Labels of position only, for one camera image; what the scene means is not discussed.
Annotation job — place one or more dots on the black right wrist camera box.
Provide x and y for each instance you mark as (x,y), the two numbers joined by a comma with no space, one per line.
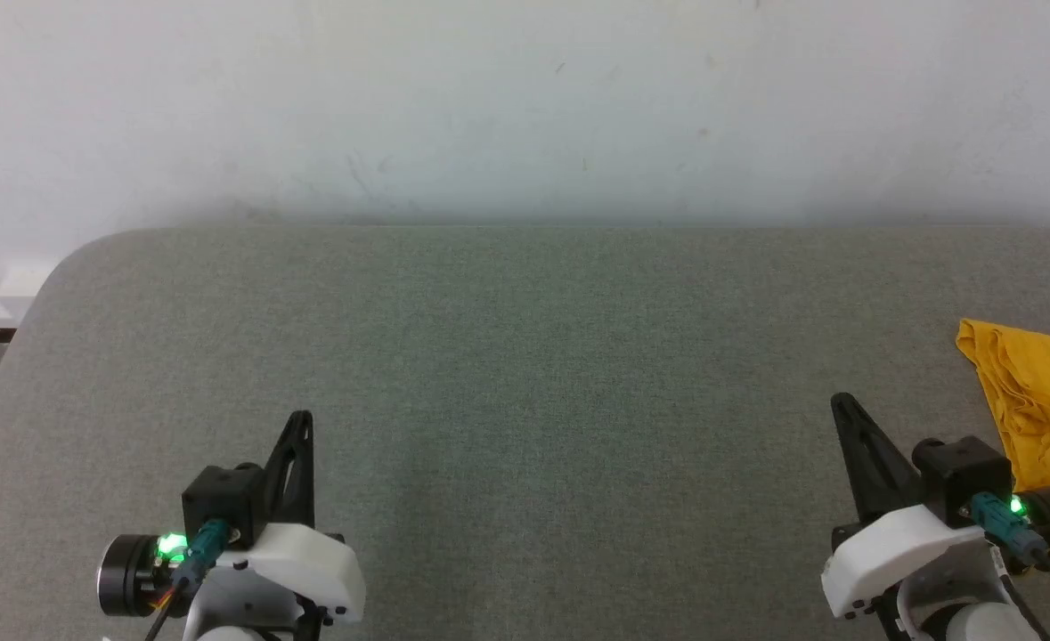
(961,472)

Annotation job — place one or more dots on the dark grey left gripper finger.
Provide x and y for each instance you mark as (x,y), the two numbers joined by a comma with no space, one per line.
(302,427)

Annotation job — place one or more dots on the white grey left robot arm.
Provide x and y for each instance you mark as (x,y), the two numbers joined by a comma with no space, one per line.
(240,601)

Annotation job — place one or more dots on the yellow t-shirt with animal print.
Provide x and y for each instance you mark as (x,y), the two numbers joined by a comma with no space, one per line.
(1041,401)

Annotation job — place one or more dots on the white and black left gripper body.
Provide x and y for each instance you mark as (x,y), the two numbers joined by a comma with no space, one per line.
(311,570)

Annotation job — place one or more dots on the small white box by wall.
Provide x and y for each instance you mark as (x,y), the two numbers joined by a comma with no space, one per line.
(26,280)

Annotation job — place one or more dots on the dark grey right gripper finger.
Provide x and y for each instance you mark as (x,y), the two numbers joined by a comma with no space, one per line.
(881,481)

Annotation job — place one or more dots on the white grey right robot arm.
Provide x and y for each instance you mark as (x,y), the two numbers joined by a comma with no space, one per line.
(970,623)

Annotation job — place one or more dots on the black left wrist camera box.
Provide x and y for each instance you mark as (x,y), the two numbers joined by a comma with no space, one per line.
(222,494)

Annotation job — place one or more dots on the light grey fabric sofa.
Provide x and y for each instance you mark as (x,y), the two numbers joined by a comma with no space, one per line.
(524,401)

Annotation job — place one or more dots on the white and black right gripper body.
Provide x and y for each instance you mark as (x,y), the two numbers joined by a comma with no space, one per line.
(890,547)

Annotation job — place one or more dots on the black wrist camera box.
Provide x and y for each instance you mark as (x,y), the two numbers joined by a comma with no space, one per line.
(961,472)
(222,494)

